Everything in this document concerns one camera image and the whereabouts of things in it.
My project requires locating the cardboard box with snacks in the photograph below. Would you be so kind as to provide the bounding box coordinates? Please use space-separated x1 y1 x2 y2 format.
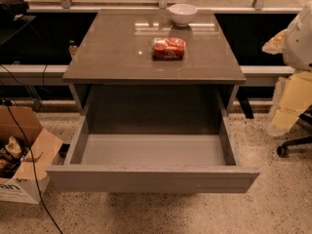
0 105 62 204

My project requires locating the open grey top drawer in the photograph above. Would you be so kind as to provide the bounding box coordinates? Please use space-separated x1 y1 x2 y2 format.
47 117 259 193

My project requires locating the red crushed coke can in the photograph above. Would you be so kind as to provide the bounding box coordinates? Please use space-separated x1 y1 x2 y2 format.
152 38 186 59

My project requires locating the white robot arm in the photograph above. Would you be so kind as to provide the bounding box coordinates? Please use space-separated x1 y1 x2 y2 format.
262 1 312 137

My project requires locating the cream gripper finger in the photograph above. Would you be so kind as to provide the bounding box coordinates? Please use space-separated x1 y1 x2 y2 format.
266 71 312 137
262 29 288 55

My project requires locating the grey drawer cabinet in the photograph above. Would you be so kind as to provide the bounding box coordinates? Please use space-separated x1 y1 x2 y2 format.
61 9 247 136

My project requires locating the black office chair base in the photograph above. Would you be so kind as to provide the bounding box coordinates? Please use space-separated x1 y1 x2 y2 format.
277 114 312 158

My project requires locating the small glass bottle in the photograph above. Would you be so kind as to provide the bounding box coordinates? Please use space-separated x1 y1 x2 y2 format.
68 40 78 57

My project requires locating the black cable on floor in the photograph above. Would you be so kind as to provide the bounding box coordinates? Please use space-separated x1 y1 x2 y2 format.
0 98 64 234

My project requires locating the white ceramic bowl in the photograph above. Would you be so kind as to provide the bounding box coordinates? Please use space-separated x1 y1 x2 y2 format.
169 4 198 26

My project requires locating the black bag on shelf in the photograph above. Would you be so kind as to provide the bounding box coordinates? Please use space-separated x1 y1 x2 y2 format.
0 0 29 21

